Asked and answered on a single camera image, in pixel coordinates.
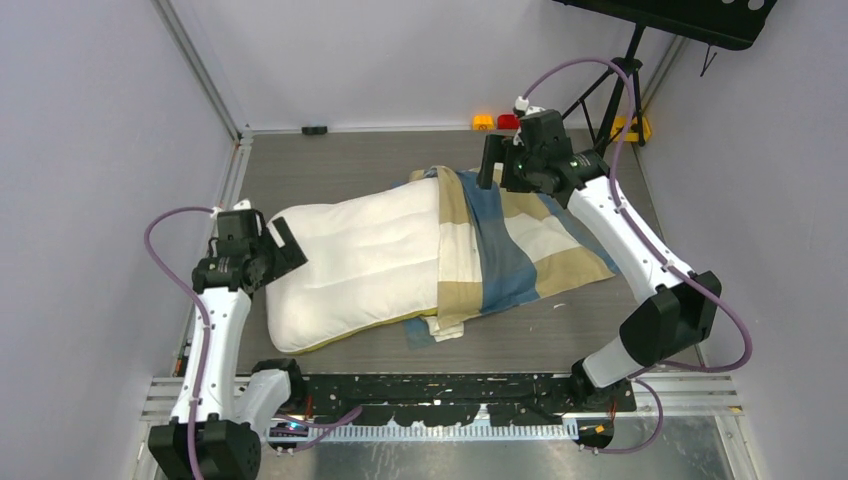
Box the yellow block toy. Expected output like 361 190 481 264
471 114 497 131

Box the blue tan white checked pillowcase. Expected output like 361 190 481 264
403 166 620 349

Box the black overhead panel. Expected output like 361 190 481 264
562 0 777 51

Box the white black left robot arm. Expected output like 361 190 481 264
144 200 307 479

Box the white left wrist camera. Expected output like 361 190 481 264
210 199 253 218

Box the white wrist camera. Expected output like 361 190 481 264
210 199 253 218
512 96 545 146

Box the yellow box by tripod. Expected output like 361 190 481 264
610 115 653 146

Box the white pillow with yellow edge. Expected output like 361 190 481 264
265 178 440 354

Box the red block toy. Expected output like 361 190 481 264
496 113 520 130

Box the black tripod stand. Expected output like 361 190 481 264
563 25 647 157

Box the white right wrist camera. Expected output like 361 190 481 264
512 96 545 146

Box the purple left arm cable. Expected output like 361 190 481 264
144 206 364 480

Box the small black wall object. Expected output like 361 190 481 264
301 125 328 136

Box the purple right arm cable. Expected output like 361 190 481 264
519 56 755 456

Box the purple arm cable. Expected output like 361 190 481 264
144 206 364 480
519 56 755 456

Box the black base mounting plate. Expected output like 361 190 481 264
277 373 636 427

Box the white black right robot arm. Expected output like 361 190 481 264
477 108 721 411

